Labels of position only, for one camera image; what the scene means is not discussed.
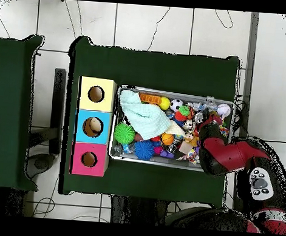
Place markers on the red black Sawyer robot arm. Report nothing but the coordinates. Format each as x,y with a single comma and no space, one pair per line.
228,153

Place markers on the wooden box with three holes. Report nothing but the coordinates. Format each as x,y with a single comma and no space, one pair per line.
84,105

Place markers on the brown plush monkey toy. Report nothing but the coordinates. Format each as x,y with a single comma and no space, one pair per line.
191,139

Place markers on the green spiky creature toy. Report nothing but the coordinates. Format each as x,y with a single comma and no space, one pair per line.
184,110

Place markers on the cream waffle cloth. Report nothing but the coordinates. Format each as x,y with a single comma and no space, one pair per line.
176,129

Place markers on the small soccer ball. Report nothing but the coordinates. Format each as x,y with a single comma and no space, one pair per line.
176,105

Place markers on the small orange basketball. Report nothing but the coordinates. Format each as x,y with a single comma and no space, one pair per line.
167,138

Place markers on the yellow plastic ball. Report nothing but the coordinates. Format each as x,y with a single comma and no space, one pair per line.
164,103

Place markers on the orange plastic brick toy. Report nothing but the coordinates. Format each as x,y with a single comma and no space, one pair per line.
149,99

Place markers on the mint green waffle cloth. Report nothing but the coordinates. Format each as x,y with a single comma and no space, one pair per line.
145,118

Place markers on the blue spiky rubber ball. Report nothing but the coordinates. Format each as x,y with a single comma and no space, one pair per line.
144,149

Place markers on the dark green tablecloth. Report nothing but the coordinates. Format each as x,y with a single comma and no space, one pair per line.
148,69
6,125

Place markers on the grey metal bar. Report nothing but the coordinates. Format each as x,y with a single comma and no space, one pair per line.
252,45

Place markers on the green spiky rubber ball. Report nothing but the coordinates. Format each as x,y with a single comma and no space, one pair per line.
124,133

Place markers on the black upright panel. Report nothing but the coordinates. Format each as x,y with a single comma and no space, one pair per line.
58,104

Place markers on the dark grey round base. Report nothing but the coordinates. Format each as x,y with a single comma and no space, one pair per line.
41,164

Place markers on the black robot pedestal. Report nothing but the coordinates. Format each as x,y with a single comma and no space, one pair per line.
136,212

